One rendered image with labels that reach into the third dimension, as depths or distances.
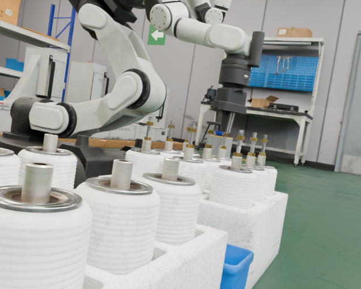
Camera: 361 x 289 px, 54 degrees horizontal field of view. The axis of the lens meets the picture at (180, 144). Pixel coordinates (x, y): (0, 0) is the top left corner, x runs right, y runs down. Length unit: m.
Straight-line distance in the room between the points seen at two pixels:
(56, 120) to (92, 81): 2.14
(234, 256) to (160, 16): 0.75
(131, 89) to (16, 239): 0.99
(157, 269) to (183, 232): 0.11
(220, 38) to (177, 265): 0.76
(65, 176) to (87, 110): 0.81
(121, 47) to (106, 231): 1.04
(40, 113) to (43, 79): 1.71
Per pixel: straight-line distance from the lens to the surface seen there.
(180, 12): 1.19
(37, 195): 0.31
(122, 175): 0.39
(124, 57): 1.33
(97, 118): 1.37
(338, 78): 5.98
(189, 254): 0.44
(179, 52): 6.88
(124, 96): 1.25
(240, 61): 1.03
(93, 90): 3.57
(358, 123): 5.87
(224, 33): 1.05
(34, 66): 3.24
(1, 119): 2.87
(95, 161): 1.20
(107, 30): 1.38
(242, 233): 0.73
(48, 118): 1.48
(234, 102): 1.04
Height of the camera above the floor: 0.33
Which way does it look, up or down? 3 degrees down
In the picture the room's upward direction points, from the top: 9 degrees clockwise
